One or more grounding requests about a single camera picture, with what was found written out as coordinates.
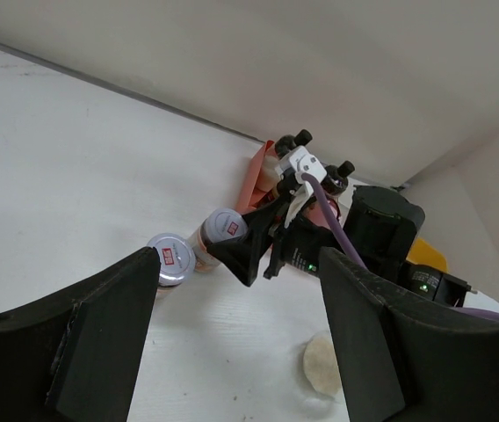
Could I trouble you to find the silver lid spice jar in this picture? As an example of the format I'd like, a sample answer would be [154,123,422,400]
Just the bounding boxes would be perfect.
[148,233,196,302]
[188,208,248,273]

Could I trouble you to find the yellow plastic bin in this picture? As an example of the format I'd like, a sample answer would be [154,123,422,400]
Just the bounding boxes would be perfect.
[407,237,448,273]

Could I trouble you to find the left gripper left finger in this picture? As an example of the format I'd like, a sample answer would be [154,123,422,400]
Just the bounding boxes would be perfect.
[0,247,161,421]

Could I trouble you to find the black cap white powder bottle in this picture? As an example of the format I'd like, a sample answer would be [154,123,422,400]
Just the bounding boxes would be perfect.
[256,129,313,193]

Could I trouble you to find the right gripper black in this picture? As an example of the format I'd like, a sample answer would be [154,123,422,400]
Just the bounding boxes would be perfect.
[207,186,425,287]

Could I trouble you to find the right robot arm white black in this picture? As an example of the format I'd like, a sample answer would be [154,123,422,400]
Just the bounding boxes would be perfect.
[208,186,472,309]

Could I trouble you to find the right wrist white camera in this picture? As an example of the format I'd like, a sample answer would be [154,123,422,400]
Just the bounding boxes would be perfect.
[275,146,327,229]

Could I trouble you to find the black cap brown spice bottle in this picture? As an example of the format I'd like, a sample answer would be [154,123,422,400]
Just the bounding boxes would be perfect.
[321,160,355,198]

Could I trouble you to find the red plastic bin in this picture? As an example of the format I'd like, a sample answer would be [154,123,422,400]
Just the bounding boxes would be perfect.
[236,140,343,229]

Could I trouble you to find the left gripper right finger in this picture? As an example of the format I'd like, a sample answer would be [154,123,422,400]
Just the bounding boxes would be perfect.
[319,248,499,421]

